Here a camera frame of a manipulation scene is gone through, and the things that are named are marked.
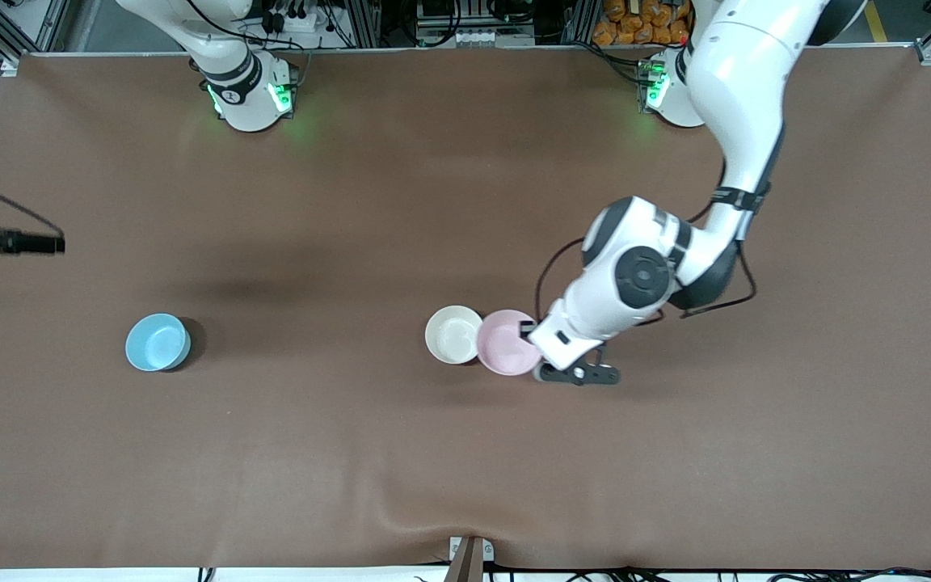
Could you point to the brown table cloth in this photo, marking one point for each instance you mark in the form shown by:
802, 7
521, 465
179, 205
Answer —
433, 202

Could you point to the power strip with black plugs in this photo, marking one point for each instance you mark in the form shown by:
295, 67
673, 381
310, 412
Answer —
296, 23

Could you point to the pink bowl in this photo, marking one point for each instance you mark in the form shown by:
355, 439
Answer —
502, 343

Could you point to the orange packages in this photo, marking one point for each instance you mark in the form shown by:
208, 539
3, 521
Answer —
643, 24

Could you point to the blue bowl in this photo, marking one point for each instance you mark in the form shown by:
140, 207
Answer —
157, 343

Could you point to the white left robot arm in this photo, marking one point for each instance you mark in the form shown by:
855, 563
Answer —
740, 81

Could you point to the white power strip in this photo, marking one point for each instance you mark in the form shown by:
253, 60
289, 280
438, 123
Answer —
482, 38

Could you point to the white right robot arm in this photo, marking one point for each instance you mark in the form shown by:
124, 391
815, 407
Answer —
239, 97

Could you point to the metal table edge bracket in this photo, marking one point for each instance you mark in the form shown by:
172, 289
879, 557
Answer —
469, 562

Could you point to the white bowl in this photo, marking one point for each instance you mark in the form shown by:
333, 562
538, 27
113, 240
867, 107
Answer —
449, 335

